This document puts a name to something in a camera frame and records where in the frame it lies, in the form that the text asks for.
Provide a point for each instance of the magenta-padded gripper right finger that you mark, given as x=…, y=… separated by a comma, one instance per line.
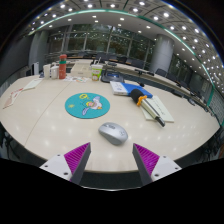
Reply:
x=148, y=159

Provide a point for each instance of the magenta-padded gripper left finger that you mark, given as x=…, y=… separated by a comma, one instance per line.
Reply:
x=76, y=158

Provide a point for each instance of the silver computer mouse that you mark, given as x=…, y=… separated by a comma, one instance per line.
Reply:
x=113, y=132

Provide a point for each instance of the round teal cartoon mouse pad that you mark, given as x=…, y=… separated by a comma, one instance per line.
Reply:
x=87, y=106

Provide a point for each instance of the white printed booklet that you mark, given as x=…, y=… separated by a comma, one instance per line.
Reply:
x=163, y=111

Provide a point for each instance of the blue and white book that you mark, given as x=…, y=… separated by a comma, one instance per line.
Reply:
x=124, y=88

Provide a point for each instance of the colourful sticker sheet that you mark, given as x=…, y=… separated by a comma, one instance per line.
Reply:
x=76, y=79

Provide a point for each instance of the white paper cup green print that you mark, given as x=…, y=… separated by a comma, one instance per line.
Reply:
x=96, y=73

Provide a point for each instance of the red and white leaflet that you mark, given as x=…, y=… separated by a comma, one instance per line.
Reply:
x=12, y=98

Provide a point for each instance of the white cardboard box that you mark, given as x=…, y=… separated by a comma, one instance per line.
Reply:
x=81, y=70

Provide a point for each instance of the dark office chairs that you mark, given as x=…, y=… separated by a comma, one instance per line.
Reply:
x=161, y=72

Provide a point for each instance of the dark conference microphone console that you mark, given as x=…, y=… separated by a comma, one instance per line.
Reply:
x=112, y=77

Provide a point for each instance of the red drink bottle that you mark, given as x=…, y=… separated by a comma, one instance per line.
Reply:
x=62, y=68

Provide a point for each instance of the ceiling lights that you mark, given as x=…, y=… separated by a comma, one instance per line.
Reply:
x=166, y=14

